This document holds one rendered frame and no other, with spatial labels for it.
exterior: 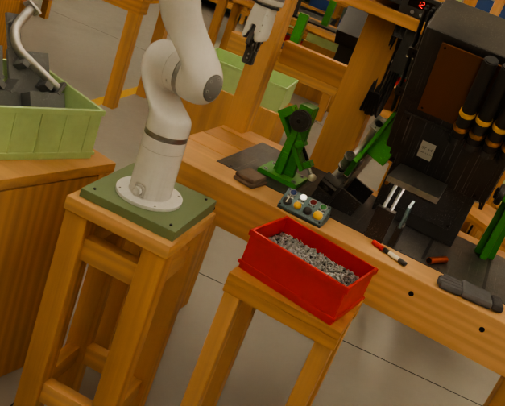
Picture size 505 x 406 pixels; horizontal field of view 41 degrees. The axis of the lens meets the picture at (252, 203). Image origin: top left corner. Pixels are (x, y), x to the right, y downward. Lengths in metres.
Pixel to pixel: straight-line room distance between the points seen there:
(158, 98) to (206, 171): 0.44
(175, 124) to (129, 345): 0.62
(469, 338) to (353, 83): 1.04
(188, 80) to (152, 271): 0.50
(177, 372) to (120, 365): 0.81
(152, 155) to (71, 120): 0.44
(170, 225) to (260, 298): 0.31
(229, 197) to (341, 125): 0.66
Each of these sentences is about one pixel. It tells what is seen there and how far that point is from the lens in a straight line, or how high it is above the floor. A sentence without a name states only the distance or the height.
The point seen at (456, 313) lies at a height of 0.86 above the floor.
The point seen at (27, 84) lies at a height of 0.93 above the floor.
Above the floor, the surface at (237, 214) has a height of 0.82.
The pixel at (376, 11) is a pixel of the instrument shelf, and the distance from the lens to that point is 2.44.
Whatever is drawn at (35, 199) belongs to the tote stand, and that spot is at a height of 0.70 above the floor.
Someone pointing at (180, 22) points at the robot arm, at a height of 1.38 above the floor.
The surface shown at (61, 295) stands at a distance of 1.99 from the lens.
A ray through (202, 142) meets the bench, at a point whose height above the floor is 0.88.
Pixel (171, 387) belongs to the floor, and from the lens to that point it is 2.69.
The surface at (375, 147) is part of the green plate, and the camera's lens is 2.22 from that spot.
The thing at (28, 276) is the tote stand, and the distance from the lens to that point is 2.31.
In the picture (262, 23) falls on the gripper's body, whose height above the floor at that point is 1.41.
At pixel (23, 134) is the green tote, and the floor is 0.88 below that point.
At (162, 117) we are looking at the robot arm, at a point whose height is 1.13.
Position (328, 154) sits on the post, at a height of 0.96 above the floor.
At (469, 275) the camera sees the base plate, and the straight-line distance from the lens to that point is 2.25.
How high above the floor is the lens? 1.65
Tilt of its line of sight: 21 degrees down
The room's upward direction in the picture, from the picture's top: 21 degrees clockwise
